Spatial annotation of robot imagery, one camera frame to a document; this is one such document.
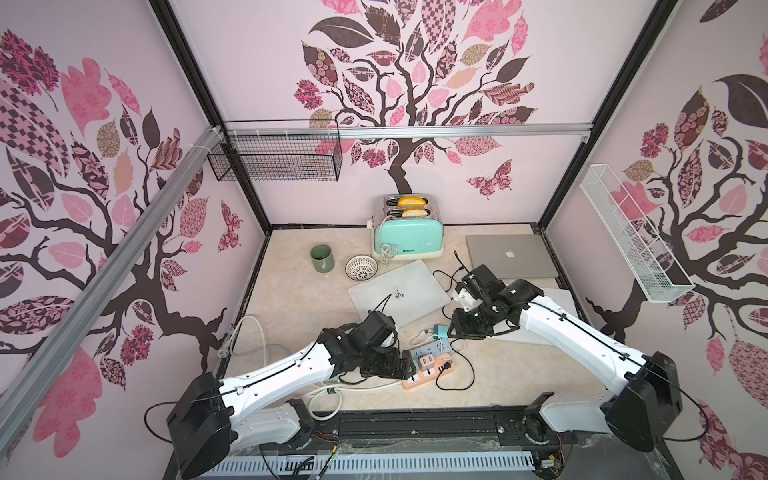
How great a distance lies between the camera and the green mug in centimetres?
106

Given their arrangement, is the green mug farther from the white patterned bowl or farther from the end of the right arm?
the end of the right arm


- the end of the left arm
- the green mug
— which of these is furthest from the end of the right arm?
the green mug

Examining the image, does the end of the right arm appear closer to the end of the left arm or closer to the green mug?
the end of the left arm
